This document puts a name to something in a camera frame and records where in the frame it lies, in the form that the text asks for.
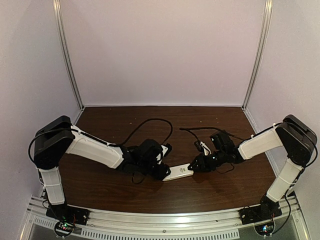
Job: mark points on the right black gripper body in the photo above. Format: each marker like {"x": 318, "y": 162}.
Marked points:
{"x": 200, "y": 163}

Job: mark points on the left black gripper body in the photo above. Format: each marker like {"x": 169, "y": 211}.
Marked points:
{"x": 162, "y": 171}

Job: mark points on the white remote control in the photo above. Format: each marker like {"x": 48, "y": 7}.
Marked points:
{"x": 178, "y": 172}

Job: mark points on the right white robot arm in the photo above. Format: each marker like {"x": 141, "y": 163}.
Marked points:
{"x": 298, "y": 140}

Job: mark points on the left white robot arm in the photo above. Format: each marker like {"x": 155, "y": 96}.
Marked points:
{"x": 61, "y": 137}

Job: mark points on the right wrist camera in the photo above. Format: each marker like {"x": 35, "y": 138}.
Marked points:
{"x": 202, "y": 147}

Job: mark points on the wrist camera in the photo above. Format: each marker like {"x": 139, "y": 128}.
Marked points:
{"x": 202, "y": 147}
{"x": 166, "y": 149}

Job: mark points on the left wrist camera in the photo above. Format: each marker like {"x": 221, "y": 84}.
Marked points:
{"x": 166, "y": 149}

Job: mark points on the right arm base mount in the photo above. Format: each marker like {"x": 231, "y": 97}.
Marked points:
{"x": 266, "y": 210}

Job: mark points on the front aluminium rail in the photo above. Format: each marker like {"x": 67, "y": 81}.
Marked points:
{"x": 212, "y": 225}

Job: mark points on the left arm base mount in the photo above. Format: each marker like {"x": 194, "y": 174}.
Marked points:
{"x": 67, "y": 217}

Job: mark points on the left aluminium frame post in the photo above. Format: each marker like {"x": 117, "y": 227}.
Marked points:
{"x": 65, "y": 52}

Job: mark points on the aluminium frame post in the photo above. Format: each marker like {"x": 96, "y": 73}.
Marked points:
{"x": 264, "y": 32}
{"x": 65, "y": 52}

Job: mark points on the right aluminium frame post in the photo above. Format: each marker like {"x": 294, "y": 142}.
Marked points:
{"x": 264, "y": 32}

